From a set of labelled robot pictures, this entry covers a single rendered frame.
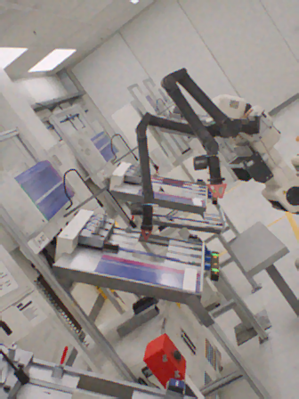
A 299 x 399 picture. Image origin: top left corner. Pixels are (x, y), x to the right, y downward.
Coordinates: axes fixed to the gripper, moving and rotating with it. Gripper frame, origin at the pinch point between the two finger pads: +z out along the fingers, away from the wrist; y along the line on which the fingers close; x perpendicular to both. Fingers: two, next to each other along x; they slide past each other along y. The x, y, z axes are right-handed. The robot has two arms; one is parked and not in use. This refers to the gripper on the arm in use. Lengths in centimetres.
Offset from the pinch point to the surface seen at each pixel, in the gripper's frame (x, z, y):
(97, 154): -49, -26, -96
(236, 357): 51, 29, 65
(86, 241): -28.8, -5.6, 27.6
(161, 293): 14, 3, 60
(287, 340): 86, 53, 5
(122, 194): -28, 0, -85
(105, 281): -12, 0, 60
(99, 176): -45, -13, -82
